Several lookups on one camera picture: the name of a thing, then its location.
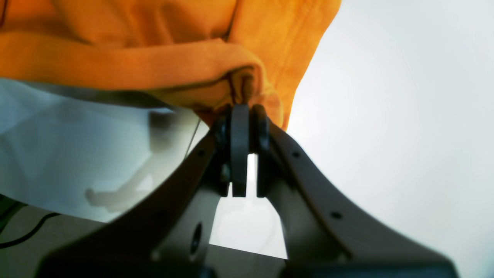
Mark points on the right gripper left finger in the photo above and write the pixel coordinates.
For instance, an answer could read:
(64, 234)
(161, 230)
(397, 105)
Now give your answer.
(167, 234)

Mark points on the orange t-shirt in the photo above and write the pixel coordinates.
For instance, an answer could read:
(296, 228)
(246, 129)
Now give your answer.
(204, 55)

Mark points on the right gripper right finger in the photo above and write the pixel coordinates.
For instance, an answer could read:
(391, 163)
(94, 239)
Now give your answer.
(326, 235)

